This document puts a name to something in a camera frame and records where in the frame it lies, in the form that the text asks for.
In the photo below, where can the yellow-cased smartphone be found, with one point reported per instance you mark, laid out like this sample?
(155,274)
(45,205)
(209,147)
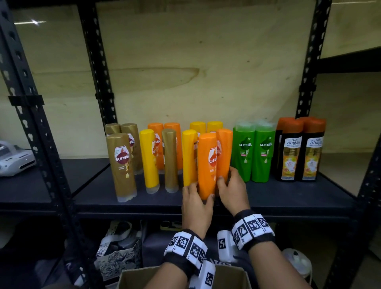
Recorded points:
(171,225)

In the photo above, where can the person's right hand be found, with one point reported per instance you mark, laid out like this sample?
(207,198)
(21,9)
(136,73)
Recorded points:
(235,196)

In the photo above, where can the left wristband with marker tags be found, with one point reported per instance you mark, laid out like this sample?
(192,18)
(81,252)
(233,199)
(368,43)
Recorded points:
(184,247)

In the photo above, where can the brown cardboard box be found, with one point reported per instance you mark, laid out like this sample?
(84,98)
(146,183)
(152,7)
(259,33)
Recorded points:
(232,277)

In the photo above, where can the small green shampoo bottle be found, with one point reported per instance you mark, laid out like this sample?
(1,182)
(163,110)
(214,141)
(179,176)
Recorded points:
(244,154)
(263,154)

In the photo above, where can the patterned fabric bag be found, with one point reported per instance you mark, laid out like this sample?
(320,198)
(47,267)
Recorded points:
(119,259)

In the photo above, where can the white plastic jug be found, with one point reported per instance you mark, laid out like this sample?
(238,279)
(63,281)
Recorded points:
(297,263)

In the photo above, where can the white plastic device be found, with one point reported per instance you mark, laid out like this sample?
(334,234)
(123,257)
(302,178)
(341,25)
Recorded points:
(15,162)

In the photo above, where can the right wristband with marker tags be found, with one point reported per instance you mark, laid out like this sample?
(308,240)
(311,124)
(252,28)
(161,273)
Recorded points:
(251,227)

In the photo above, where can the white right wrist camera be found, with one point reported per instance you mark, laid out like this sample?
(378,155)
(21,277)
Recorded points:
(226,245)

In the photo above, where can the wristband with marker tags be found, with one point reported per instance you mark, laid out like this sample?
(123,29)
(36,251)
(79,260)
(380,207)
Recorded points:
(251,227)
(184,247)

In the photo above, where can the person's right forearm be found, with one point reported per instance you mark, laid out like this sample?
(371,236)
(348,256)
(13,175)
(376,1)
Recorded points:
(276,268)

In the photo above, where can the person's left hand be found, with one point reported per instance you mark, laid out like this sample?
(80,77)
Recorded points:
(195,214)

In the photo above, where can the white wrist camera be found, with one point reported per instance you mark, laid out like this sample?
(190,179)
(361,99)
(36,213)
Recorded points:
(204,277)
(226,245)

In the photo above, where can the black orange-capped shampoo bottle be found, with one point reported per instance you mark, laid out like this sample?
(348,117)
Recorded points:
(290,154)
(305,118)
(278,125)
(312,154)

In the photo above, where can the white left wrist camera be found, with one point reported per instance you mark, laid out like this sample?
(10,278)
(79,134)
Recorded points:
(204,277)

